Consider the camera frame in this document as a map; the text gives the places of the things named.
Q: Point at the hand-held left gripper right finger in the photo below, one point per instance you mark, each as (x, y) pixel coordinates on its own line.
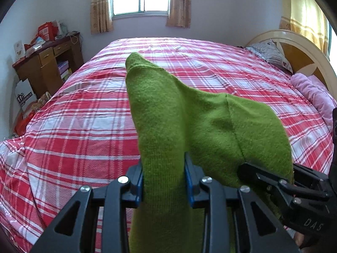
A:
(188, 183)

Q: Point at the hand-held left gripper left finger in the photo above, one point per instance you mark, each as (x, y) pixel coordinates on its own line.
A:
(139, 187)

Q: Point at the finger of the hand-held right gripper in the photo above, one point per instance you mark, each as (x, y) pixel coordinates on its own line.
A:
(308, 172)
(263, 175)

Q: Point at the green orange striped knit sweater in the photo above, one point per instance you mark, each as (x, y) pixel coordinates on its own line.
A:
(184, 126)

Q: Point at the pink pillow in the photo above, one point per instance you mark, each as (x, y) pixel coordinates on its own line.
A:
(316, 92)

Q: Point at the bed with red plaid sheet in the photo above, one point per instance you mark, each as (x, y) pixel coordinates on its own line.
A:
(79, 110)

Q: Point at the floral pillow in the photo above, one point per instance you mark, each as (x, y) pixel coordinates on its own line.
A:
(273, 54)

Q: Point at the cream wooden headboard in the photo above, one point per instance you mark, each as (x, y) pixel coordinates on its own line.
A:
(302, 44)

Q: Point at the patterned gift bag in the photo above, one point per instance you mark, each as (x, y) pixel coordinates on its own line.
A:
(36, 104)

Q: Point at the red plastic bag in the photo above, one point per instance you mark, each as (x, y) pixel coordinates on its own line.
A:
(23, 122)

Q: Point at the stack of books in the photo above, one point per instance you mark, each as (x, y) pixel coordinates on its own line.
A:
(64, 69)

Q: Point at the white paper bag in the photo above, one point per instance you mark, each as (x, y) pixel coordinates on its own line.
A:
(25, 95)

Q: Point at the wooden desk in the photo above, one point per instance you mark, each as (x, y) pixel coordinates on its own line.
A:
(47, 63)

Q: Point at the yellow curtain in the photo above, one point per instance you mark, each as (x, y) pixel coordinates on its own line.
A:
(302, 10)

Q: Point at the beige patterned curtain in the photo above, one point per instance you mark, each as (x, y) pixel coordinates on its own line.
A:
(101, 5)
(179, 4)

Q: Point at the red gift bag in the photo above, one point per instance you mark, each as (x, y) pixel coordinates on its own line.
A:
(47, 31)

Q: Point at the white card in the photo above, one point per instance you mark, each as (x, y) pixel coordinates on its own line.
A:
(19, 48)

